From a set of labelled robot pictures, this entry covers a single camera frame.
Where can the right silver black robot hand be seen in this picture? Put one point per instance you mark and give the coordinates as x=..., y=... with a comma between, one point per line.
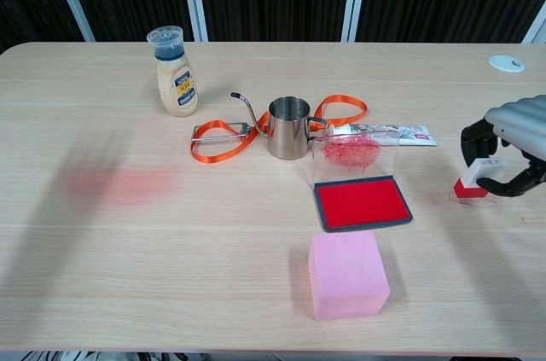
x=522, y=122

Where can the red white stamp block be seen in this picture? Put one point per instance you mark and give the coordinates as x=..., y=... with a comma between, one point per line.
x=484, y=170

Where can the white printed toothpaste tube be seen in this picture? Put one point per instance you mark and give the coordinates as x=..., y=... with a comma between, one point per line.
x=409, y=132

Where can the red ink pad clear lid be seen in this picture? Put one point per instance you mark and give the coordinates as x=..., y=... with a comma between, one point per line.
x=360, y=205

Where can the pink foam cube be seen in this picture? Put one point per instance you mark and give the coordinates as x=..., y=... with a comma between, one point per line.
x=345, y=275

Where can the steel gooseneck pitcher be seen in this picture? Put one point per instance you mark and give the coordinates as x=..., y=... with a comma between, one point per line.
x=288, y=135

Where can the clear badge holder metal clip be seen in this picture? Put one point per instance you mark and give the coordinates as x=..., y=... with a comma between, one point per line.
x=244, y=127

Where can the beige sauce squeeze bottle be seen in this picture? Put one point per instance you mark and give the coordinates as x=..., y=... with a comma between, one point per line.
x=177, y=88

